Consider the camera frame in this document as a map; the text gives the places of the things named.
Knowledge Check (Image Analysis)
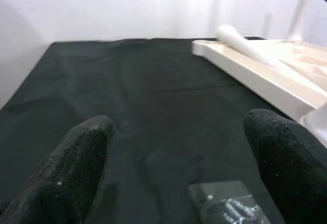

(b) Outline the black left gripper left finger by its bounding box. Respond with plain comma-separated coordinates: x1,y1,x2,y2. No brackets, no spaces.
0,114,115,224

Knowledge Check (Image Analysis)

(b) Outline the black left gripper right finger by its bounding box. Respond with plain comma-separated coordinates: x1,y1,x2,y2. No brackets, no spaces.
242,108,327,224

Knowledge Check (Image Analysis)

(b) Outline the white plastic table top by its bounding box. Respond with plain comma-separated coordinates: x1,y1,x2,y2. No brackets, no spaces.
191,38,327,148

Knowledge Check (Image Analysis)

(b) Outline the black tablecloth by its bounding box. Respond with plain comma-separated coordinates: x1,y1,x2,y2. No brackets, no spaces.
0,36,327,224

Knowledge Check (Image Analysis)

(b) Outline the white plastic table leg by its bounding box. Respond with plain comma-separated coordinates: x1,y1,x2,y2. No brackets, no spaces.
216,24,284,66

